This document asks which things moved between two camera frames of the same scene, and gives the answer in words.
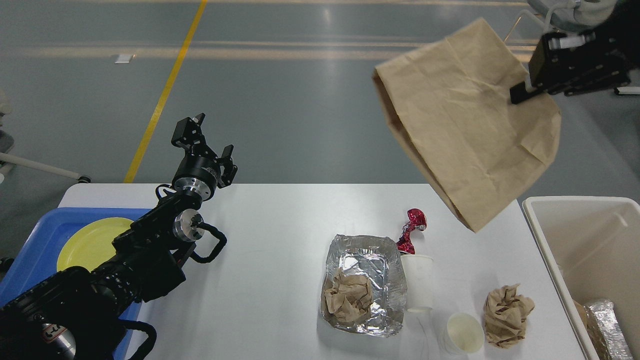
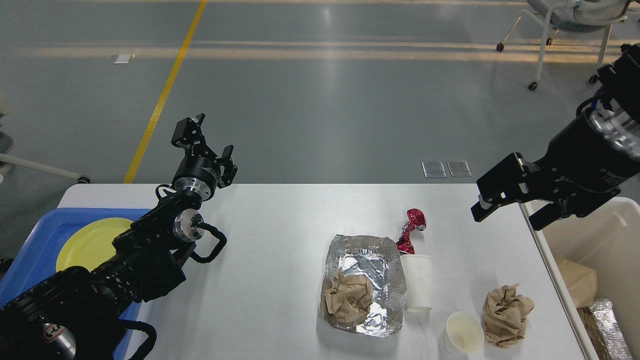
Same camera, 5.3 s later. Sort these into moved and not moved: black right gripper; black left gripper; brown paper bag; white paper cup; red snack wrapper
Moved: brown paper bag; black right gripper
Not moved: red snack wrapper; black left gripper; white paper cup
